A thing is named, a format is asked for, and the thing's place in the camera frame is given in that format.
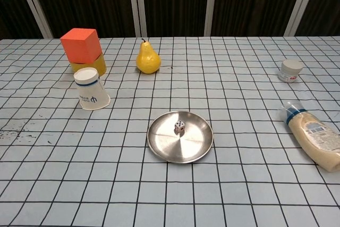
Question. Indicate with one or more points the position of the small white die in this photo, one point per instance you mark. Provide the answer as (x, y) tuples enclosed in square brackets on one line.
[(179, 126)]

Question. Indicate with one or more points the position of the white paper cup blue print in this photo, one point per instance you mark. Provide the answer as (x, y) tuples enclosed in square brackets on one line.
[(90, 91)]

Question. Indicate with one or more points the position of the yellow toy pear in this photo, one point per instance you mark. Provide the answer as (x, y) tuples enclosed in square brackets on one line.
[(148, 60)]

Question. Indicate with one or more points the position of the round stainless steel plate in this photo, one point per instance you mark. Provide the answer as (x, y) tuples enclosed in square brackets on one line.
[(186, 144)]

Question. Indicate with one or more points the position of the yellow cylinder block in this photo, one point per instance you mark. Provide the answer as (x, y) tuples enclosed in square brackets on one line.
[(100, 65)]

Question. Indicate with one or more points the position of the light blue checkered tablecloth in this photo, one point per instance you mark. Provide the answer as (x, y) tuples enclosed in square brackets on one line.
[(212, 184)]

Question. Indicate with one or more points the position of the orange cube block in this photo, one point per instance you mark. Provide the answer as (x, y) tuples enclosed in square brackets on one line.
[(79, 47)]

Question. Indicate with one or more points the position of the small white lidded jar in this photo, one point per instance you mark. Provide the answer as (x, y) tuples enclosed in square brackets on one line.
[(290, 68)]

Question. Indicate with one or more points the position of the mayonnaise squeeze bottle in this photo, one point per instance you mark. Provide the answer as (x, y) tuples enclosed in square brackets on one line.
[(310, 136)]

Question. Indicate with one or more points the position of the white partition frame post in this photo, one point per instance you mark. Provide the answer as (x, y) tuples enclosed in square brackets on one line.
[(142, 19), (211, 3), (33, 3), (300, 3)]

